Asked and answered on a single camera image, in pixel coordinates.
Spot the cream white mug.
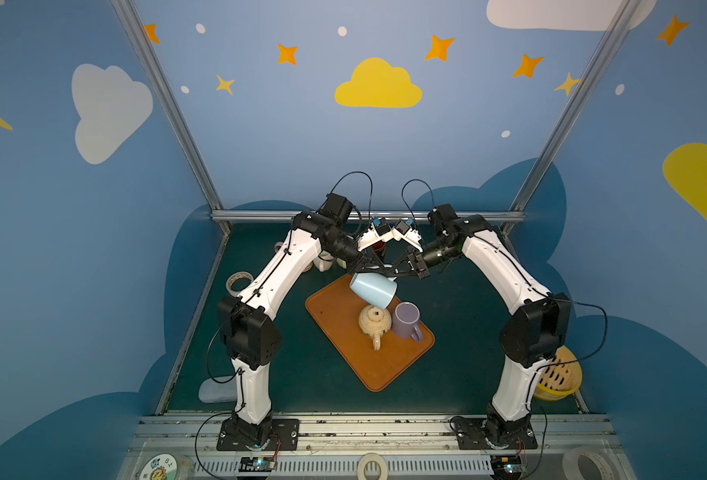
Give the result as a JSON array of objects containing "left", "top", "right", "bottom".
[{"left": 314, "top": 251, "right": 336, "bottom": 272}]

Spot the grey sponge pad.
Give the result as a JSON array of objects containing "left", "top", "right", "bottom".
[{"left": 198, "top": 377, "right": 238, "bottom": 404}]

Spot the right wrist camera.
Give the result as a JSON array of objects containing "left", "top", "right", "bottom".
[{"left": 391, "top": 219, "right": 423, "bottom": 252}]

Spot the clear tape roll front right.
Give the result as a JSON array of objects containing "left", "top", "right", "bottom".
[{"left": 561, "top": 447, "right": 619, "bottom": 480}]

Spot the aluminium frame post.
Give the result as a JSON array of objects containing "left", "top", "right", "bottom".
[
  {"left": 112, "top": 0, "right": 231, "bottom": 237},
  {"left": 501, "top": 0, "right": 643, "bottom": 238}
]

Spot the light blue mug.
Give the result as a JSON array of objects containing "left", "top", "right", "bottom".
[{"left": 350, "top": 272, "right": 397, "bottom": 310}]

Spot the masking tape roll on table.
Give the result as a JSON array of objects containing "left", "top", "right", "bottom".
[{"left": 226, "top": 271, "right": 254, "bottom": 298}]

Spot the black skull mug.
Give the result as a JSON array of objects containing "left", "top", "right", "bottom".
[{"left": 371, "top": 241, "right": 387, "bottom": 260}]

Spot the aluminium front rail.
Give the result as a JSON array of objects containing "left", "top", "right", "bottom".
[{"left": 118, "top": 413, "right": 635, "bottom": 479}]

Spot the beige ceramic teapot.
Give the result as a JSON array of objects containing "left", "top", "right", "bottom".
[{"left": 359, "top": 305, "right": 393, "bottom": 351}]

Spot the orange plastic tray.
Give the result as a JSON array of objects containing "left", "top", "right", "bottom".
[{"left": 306, "top": 275, "right": 435, "bottom": 392}]

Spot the aluminium frame left post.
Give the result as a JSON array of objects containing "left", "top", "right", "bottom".
[{"left": 112, "top": 0, "right": 231, "bottom": 237}]

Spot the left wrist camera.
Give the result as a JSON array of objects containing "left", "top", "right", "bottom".
[{"left": 357, "top": 218, "right": 393, "bottom": 251}]

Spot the green label sticker roll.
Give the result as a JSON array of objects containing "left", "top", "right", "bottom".
[{"left": 138, "top": 453, "right": 179, "bottom": 480}]

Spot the aluminium frame back bar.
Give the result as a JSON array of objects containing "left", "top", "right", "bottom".
[{"left": 211, "top": 209, "right": 525, "bottom": 223}]

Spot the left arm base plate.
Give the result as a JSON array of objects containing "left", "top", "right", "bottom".
[{"left": 216, "top": 416, "right": 300, "bottom": 452}]

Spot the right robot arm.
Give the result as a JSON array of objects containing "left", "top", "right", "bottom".
[{"left": 387, "top": 204, "right": 571, "bottom": 449}]

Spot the lavender mug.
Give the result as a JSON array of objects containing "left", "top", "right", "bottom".
[{"left": 391, "top": 302, "right": 423, "bottom": 342}]

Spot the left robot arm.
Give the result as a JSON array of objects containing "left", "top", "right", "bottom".
[{"left": 218, "top": 193, "right": 393, "bottom": 448}]

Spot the white tape roll front centre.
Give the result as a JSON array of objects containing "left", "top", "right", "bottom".
[{"left": 355, "top": 453, "right": 389, "bottom": 480}]

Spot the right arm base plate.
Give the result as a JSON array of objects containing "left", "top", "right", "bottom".
[{"left": 449, "top": 416, "right": 537, "bottom": 450}]

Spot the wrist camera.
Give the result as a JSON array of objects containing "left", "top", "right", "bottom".
[
  {"left": 357, "top": 218, "right": 393, "bottom": 251},
  {"left": 391, "top": 219, "right": 423, "bottom": 252}
]

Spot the aluminium frame right post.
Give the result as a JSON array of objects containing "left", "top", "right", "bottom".
[{"left": 501, "top": 0, "right": 643, "bottom": 238}]

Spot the yellow plastic basket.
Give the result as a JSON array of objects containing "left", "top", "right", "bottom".
[{"left": 535, "top": 346, "right": 583, "bottom": 401}]

